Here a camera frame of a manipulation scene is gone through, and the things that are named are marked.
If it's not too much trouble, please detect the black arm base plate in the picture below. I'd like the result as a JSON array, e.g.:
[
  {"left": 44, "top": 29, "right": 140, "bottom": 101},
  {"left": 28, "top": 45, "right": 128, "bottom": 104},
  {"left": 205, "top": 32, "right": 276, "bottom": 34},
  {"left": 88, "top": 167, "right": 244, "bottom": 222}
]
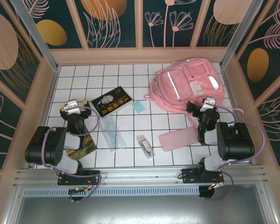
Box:
[
  {"left": 57, "top": 169, "right": 101, "bottom": 186},
  {"left": 181, "top": 168, "right": 224, "bottom": 185}
]

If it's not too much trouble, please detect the landscape cover paperback book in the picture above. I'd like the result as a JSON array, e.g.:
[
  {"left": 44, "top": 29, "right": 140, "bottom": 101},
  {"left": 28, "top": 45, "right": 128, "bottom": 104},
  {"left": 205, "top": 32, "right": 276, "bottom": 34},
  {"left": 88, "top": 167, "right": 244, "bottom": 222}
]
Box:
[{"left": 66, "top": 133, "right": 98, "bottom": 161}]

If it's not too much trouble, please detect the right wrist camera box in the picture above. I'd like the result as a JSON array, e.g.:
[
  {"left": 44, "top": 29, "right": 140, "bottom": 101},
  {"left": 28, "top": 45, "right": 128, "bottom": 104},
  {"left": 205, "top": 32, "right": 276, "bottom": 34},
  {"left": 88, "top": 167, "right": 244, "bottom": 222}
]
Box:
[{"left": 201, "top": 97, "right": 217, "bottom": 112}]

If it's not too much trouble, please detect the grey metal sheet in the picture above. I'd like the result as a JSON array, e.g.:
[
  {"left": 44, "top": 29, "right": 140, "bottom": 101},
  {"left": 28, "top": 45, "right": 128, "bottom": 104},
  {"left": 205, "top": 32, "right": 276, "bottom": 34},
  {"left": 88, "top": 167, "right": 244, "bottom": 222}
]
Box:
[{"left": 4, "top": 184, "right": 280, "bottom": 224}]

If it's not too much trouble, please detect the light blue sticky note pad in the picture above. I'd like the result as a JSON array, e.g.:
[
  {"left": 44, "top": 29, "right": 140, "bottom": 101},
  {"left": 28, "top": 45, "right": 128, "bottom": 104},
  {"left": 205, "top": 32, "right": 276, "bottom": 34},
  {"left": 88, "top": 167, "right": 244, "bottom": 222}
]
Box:
[{"left": 132, "top": 100, "right": 147, "bottom": 114}]

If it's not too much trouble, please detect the aluminium frame post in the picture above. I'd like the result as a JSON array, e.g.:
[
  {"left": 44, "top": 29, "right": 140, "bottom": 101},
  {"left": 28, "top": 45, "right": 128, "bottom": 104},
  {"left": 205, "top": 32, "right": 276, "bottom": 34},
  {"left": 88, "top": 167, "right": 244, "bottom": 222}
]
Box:
[
  {"left": 220, "top": 0, "right": 271, "bottom": 69},
  {"left": 8, "top": 0, "right": 61, "bottom": 72}
]

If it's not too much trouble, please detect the black book with portrait cover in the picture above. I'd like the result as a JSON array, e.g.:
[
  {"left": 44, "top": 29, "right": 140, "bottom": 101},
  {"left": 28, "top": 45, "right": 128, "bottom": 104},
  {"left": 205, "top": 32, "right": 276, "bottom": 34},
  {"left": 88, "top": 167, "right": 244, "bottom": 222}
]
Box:
[{"left": 91, "top": 85, "right": 133, "bottom": 118}]

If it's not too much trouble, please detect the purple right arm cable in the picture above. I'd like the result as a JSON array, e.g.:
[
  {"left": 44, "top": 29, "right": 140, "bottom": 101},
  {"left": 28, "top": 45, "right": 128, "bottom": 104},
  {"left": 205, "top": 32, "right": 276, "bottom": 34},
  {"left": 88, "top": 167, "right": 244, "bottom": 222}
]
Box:
[{"left": 200, "top": 105, "right": 266, "bottom": 201}]

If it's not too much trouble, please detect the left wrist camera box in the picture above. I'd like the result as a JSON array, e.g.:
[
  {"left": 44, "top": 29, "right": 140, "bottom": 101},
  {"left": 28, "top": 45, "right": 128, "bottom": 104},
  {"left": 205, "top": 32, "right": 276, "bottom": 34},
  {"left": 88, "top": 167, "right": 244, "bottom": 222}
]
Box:
[{"left": 63, "top": 99, "right": 85, "bottom": 115}]

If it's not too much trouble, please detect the small clear bag of stationery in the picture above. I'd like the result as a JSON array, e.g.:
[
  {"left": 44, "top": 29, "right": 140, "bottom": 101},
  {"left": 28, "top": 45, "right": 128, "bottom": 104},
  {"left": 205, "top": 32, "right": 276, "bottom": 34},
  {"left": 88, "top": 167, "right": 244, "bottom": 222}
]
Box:
[{"left": 136, "top": 134, "right": 155, "bottom": 161}]

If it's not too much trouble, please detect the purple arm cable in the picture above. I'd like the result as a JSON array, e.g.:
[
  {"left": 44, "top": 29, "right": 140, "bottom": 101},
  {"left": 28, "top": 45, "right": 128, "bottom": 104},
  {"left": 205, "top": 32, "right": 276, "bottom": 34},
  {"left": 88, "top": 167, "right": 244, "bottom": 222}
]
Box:
[
  {"left": 200, "top": 105, "right": 266, "bottom": 201},
  {"left": 41, "top": 106, "right": 103, "bottom": 203}
]

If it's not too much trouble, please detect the aluminium mounting rail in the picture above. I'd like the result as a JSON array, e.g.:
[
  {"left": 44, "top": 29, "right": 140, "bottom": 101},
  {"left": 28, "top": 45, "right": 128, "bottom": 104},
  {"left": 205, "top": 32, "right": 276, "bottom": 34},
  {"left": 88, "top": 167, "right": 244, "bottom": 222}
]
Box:
[{"left": 13, "top": 165, "right": 270, "bottom": 187}]

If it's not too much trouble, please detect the pink pencil case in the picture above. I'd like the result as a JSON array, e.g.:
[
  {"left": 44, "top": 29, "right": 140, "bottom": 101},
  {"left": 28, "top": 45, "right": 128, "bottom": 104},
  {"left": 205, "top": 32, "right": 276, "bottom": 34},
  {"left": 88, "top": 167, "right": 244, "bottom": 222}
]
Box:
[{"left": 159, "top": 127, "right": 201, "bottom": 152}]

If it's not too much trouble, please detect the clear bag of blue pens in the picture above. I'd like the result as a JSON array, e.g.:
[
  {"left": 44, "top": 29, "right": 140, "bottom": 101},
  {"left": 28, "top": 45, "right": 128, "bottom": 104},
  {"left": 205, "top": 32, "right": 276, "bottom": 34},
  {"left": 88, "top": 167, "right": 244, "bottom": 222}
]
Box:
[{"left": 98, "top": 116, "right": 127, "bottom": 154}]

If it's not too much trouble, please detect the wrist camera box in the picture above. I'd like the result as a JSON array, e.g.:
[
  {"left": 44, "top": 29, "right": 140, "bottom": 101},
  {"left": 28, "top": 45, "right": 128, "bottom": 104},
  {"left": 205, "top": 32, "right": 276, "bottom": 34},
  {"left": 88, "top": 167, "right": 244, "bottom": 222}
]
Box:
[
  {"left": 201, "top": 97, "right": 217, "bottom": 112},
  {"left": 63, "top": 99, "right": 85, "bottom": 115}
]

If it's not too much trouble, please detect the small wiring connector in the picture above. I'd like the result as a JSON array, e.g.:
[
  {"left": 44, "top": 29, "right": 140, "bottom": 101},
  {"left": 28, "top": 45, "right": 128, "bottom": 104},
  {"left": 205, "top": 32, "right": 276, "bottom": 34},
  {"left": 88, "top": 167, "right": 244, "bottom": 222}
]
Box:
[
  {"left": 207, "top": 181, "right": 224, "bottom": 190},
  {"left": 68, "top": 186, "right": 91, "bottom": 195}
]

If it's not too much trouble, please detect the slotted grey cable duct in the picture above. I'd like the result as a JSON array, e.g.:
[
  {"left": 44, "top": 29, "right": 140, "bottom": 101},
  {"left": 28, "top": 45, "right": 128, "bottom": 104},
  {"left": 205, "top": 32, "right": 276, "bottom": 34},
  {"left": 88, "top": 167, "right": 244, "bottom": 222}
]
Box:
[{"left": 23, "top": 187, "right": 201, "bottom": 197}]

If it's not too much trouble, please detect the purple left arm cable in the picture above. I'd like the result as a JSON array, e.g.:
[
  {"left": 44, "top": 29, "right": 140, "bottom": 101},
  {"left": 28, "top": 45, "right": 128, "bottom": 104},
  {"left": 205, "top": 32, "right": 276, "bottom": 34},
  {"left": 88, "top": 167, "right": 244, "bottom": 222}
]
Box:
[{"left": 41, "top": 106, "right": 103, "bottom": 203}]

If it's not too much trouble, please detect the pink student backpack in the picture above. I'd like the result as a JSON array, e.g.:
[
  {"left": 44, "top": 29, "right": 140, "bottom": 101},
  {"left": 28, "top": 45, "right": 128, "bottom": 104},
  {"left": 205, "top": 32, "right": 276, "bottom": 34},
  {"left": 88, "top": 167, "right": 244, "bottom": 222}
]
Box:
[{"left": 144, "top": 58, "right": 245, "bottom": 128}]

